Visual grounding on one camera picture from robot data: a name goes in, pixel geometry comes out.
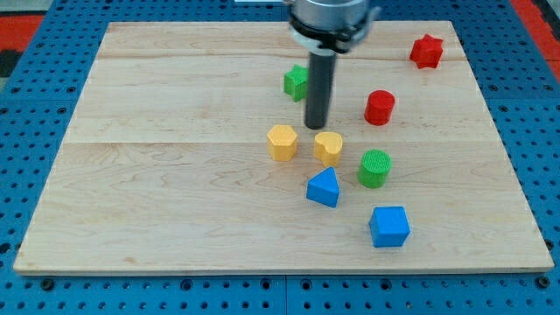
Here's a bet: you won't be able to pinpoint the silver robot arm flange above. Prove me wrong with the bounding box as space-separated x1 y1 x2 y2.
287 0 382 56

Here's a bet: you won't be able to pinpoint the yellow hexagon block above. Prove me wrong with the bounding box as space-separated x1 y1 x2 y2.
267 124 298 161

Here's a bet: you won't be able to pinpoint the wooden board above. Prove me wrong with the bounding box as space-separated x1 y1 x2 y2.
14 21 554 276

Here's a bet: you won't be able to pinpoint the yellow heart block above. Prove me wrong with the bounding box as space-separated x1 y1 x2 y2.
313 131 343 167

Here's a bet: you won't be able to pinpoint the blue triangle block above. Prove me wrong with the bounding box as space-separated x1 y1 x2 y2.
305 167 340 208

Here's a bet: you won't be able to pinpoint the green star block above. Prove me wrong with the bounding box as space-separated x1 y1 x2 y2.
283 65 308 102

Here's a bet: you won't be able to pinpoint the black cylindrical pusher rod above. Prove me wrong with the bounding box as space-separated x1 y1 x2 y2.
304 53 336 130

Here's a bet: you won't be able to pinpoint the green cylinder block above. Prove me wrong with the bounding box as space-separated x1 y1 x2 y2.
357 149 392 188

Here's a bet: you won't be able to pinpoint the red cylinder block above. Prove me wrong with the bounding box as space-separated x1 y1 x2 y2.
364 90 396 126

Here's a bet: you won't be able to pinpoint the blue cube block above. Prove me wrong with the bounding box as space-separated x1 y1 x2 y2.
368 206 410 248

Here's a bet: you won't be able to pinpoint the red star block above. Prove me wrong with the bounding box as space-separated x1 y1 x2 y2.
409 33 444 69

